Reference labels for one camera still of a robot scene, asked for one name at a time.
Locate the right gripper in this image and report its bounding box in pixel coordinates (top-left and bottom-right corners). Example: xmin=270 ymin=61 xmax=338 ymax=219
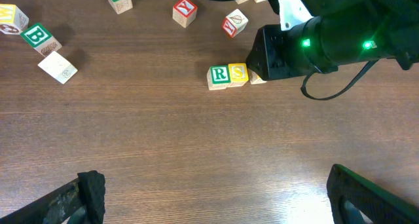
xmin=246 ymin=0 xmax=337 ymax=81

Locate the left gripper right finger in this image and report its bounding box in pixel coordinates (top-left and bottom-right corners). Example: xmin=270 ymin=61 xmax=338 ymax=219
xmin=327 ymin=164 xmax=418 ymax=224

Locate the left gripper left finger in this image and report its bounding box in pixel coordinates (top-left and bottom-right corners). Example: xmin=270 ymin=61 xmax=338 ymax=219
xmin=1 ymin=170 xmax=105 ymax=224

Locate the yellow S block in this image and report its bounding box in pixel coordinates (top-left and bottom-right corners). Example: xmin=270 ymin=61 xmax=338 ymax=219
xmin=228 ymin=63 xmax=249 ymax=88
xmin=247 ymin=69 xmax=266 ymax=84

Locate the green R block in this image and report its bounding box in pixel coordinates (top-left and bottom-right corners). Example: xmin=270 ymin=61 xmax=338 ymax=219
xmin=207 ymin=65 xmax=231 ymax=90

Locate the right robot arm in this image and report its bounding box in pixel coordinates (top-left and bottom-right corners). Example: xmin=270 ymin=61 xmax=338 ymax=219
xmin=246 ymin=0 xmax=418 ymax=81

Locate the leaf picture block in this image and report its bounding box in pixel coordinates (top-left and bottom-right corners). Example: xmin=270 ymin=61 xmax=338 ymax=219
xmin=222 ymin=9 xmax=249 ymax=38

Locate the red Y block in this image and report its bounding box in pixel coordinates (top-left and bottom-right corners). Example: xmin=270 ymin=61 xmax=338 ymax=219
xmin=172 ymin=0 xmax=198 ymax=28

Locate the plain wooden block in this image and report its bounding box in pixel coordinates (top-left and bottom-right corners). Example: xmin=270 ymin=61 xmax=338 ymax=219
xmin=38 ymin=51 xmax=78 ymax=84

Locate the green B block lower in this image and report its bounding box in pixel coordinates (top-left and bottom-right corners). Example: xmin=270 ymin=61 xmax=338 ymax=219
xmin=20 ymin=23 xmax=62 ymax=57

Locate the yellow W block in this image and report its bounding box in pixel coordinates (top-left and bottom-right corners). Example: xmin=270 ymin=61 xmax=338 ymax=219
xmin=1 ymin=4 xmax=29 ymax=35

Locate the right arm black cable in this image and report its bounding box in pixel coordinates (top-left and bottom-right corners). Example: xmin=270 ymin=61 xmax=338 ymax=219
xmin=188 ymin=0 xmax=380 ymax=101

